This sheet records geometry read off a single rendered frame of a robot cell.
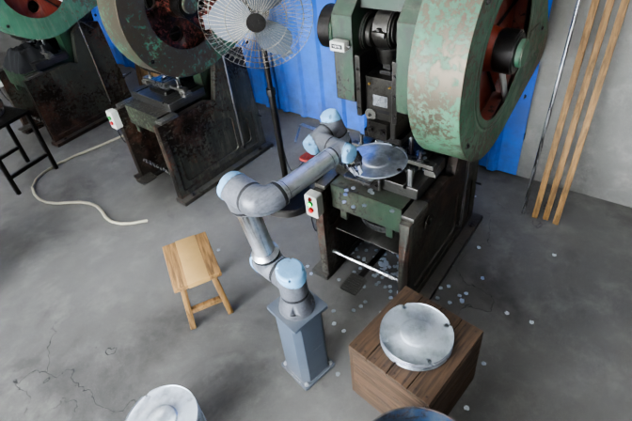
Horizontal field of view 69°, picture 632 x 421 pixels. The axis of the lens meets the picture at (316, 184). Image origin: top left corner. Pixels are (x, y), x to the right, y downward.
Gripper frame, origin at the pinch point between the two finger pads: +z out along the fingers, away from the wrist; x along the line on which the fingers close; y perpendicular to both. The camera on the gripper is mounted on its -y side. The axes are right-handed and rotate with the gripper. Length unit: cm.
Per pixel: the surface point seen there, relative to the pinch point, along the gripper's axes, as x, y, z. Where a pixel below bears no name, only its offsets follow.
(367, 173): 3.5, 0.2, 2.6
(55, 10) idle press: -162, -247, -87
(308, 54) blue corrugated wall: 2, -194, 21
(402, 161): 20.6, -3.9, 8.5
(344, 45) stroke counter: 18, -15, -50
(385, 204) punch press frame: 4.6, 7.3, 17.7
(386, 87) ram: 26.1, -9.4, -26.9
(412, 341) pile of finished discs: -9, 62, 39
